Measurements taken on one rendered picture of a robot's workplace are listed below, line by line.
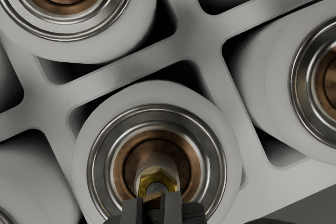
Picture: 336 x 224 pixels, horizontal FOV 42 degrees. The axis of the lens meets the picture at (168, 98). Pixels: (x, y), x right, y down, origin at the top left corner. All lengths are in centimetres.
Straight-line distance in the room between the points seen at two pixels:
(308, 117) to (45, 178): 17
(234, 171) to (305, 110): 5
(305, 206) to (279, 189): 21
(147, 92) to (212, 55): 8
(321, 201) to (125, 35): 36
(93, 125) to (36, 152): 10
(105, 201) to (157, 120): 5
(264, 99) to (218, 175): 5
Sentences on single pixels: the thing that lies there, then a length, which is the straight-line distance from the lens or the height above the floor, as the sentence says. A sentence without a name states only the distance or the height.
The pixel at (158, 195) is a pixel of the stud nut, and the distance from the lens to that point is 17.
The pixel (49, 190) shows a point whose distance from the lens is 30.
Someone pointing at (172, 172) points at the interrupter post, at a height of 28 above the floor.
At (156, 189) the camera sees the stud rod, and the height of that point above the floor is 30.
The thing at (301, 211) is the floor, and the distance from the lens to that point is 54.
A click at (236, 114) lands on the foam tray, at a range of 31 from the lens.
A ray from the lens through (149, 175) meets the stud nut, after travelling 20.
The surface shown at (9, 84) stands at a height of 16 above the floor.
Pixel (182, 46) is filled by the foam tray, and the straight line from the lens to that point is 31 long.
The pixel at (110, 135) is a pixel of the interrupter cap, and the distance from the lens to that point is 24.
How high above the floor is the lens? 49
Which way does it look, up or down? 86 degrees down
